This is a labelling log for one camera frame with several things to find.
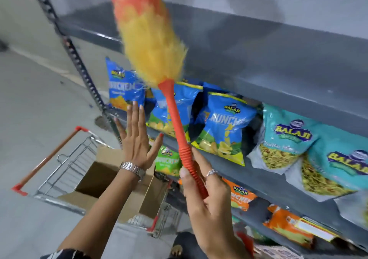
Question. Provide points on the dark patterned sleeve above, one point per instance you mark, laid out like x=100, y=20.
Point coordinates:
x=67, y=254

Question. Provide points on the person's foot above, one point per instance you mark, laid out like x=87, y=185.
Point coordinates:
x=176, y=250

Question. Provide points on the person's right thumb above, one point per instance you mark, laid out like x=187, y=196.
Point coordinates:
x=188, y=187

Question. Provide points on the orange snack packet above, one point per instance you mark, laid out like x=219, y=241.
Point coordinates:
x=284, y=227
x=240, y=194

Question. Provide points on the person's left little finger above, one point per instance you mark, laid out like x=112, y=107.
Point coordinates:
x=120, y=129

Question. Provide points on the green snack packet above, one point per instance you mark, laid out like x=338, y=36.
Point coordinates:
x=168, y=161

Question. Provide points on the person's dark trouser leg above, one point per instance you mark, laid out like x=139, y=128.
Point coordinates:
x=191, y=246

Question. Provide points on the person's left middle finger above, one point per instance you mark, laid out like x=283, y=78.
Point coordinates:
x=135, y=118

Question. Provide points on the white printed packet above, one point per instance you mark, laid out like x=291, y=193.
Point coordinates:
x=276, y=253

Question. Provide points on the person's left forearm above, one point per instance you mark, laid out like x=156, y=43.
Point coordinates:
x=100, y=210

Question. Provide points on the brown cardboard box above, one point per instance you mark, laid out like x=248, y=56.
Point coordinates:
x=106, y=178

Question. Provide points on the grey metal shelf unit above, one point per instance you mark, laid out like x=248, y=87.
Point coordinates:
x=287, y=66

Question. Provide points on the orange yellow feather duster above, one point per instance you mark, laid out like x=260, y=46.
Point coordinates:
x=149, y=37

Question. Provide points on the silver metal wristwatch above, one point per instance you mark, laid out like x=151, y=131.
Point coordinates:
x=132, y=168

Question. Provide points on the blue snack packet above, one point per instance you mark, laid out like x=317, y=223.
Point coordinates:
x=202, y=106
x=224, y=126
x=161, y=106
x=123, y=86

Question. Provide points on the yellow label snack packet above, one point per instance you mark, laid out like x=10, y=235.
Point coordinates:
x=316, y=228

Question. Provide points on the person's left hand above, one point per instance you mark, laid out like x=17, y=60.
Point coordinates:
x=135, y=146

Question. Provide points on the person's left thumb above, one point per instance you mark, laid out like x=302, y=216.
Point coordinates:
x=155, y=146

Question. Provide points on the teal snack mix packet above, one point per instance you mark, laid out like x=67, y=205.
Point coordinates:
x=284, y=141
x=330, y=166

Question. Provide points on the person's right hand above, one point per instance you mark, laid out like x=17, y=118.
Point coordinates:
x=212, y=218

